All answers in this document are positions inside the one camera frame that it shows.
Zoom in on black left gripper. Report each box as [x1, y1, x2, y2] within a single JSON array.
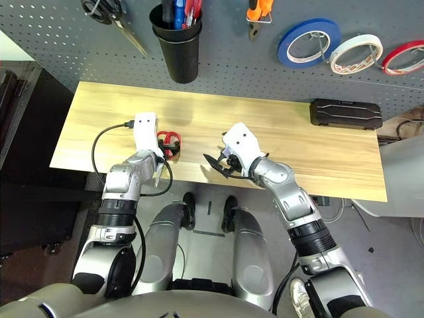
[[158, 140, 176, 160]]

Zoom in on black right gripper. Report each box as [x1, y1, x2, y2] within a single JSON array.
[[202, 150, 248, 180]]

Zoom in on red handled scissors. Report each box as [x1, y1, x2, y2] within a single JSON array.
[[154, 131, 182, 187]]

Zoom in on orange black pliers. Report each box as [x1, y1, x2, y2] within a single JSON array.
[[246, 0, 276, 42]]

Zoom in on white tape roll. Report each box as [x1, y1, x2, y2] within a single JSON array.
[[329, 34, 384, 76]]

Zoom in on grey perforated pegboard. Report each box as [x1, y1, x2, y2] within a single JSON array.
[[0, 0, 424, 122]]

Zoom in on silver pegboard hook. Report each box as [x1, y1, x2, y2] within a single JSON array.
[[364, 46, 385, 70], [309, 31, 329, 64]]

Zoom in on black plastic cup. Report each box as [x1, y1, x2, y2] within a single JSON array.
[[148, 3, 203, 84]]

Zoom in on silver right robot leg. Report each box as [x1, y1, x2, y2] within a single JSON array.
[[221, 195, 276, 311]]

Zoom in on silver robot leg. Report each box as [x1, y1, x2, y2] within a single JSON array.
[[132, 191, 196, 295], [221, 195, 276, 311]]

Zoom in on silver left robot leg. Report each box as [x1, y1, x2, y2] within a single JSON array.
[[132, 191, 196, 295]]

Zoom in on blue tape roll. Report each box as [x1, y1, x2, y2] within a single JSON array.
[[277, 18, 342, 70]]

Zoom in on black tool case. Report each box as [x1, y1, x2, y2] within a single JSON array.
[[309, 98, 383, 131]]

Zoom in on grey robot torso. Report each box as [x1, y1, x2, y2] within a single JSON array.
[[0, 283, 392, 318]]

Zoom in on black shelf cabinet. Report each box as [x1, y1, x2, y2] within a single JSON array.
[[0, 59, 87, 259]]

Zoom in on white sneaker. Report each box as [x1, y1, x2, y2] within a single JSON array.
[[290, 278, 314, 317]]

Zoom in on brown cardboard box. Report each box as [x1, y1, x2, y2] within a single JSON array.
[[376, 105, 424, 143]]

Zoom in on white rounded chair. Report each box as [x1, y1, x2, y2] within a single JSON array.
[[350, 134, 424, 219]]

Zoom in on red tape roll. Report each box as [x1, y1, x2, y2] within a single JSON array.
[[382, 39, 424, 76]]

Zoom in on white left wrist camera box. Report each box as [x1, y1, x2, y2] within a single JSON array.
[[132, 111, 166, 160]]

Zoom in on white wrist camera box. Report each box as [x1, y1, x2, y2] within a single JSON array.
[[221, 121, 268, 176], [132, 111, 166, 160]]

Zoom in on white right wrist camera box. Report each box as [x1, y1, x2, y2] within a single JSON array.
[[221, 121, 268, 176]]

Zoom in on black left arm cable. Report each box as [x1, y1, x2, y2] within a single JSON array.
[[91, 121, 174, 198]]

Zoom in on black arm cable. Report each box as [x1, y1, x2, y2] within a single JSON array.
[[91, 121, 174, 198], [271, 251, 299, 314]]

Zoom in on black wire cup ring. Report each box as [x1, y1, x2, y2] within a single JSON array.
[[152, 25, 203, 44]]

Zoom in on black handled scissors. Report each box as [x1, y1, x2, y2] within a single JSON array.
[[81, 0, 149, 56]]

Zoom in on white floor cable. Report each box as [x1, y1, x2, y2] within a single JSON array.
[[317, 198, 347, 223]]

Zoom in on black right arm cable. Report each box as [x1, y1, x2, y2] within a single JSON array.
[[271, 251, 299, 314]]

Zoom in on blue screwdriver handle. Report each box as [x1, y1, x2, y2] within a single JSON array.
[[174, 0, 186, 30]]

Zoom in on red screwdriver handle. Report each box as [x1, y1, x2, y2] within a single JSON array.
[[182, 0, 203, 29]]

